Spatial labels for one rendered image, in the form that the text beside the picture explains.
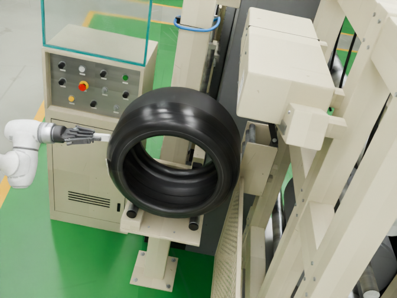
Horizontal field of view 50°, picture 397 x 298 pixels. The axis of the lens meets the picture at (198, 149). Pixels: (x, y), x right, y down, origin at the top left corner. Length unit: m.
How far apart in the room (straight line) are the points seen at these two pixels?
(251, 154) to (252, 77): 0.85
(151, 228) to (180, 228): 0.14
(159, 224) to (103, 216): 1.01
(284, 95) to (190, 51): 0.72
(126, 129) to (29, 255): 1.51
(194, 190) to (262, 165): 0.35
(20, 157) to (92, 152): 0.85
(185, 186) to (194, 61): 0.60
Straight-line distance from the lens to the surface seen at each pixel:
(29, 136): 1.88
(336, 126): 1.26
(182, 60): 1.86
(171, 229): 2.00
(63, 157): 2.73
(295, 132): 1.15
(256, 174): 2.06
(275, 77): 1.19
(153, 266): 2.72
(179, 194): 2.02
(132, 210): 1.90
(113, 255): 2.92
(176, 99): 1.66
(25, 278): 2.84
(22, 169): 1.86
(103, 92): 2.41
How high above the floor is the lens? 2.25
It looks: 35 degrees down
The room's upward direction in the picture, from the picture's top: 12 degrees clockwise
